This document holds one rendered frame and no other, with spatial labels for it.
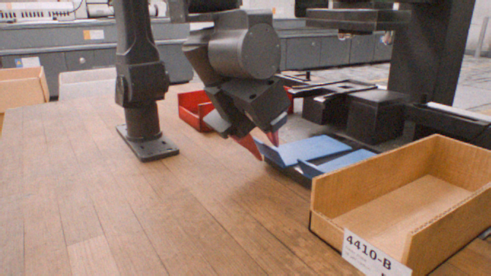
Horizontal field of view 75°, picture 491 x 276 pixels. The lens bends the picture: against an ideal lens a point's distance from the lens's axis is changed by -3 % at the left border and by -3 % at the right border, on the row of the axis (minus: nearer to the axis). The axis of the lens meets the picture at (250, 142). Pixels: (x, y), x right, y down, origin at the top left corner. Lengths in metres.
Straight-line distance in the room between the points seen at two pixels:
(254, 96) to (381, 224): 0.21
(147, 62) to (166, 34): 4.56
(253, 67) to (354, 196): 0.21
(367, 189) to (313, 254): 0.12
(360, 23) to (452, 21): 0.28
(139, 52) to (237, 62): 0.28
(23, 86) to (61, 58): 2.35
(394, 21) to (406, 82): 0.27
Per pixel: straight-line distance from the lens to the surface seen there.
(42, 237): 0.46
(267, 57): 0.36
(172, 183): 0.51
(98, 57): 4.99
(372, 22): 0.64
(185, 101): 0.79
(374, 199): 0.47
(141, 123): 0.64
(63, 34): 4.95
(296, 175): 0.50
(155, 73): 0.60
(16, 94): 2.67
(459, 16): 0.90
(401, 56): 0.92
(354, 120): 0.68
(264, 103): 0.35
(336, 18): 0.69
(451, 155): 0.55
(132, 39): 0.59
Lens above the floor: 1.14
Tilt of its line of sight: 22 degrees down
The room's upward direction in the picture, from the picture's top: straight up
